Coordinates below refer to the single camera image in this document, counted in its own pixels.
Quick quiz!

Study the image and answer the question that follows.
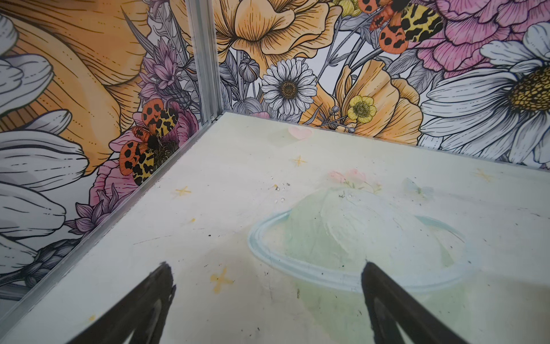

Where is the left aluminium corner post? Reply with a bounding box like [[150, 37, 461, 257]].
[[186, 0, 224, 125]]

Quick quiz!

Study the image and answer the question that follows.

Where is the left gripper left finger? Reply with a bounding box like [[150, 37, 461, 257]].
[[70, 262, 176, 343]]

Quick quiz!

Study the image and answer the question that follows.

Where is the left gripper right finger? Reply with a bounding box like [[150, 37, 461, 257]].
[[361, 262, 466, 344]]

